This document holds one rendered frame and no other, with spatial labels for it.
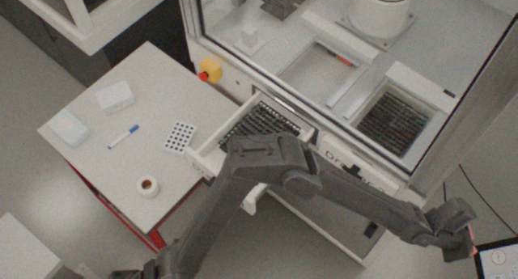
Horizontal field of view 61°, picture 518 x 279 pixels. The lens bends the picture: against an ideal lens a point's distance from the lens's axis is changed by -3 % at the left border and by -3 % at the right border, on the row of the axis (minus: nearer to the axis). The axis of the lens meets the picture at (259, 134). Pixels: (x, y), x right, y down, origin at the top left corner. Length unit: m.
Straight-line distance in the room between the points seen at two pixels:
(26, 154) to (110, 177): 1.20
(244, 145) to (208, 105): 1.01
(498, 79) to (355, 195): 0.37
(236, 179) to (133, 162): 0.98
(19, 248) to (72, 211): 0.88
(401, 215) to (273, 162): 0.34
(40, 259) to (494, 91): 1.40
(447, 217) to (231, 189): 0.49
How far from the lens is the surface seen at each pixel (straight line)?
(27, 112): 2.97
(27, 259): 1.67
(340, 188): 0.82
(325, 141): 1.48
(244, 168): 0.71
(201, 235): 0.85
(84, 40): 1.89
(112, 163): 1.70
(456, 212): 1.03
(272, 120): 1.53
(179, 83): 1.82
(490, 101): 1.03
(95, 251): 2.43
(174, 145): 1.63
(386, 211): 0.92
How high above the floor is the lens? 2.20
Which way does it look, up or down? 60 degrees down
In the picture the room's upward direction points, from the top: straight up
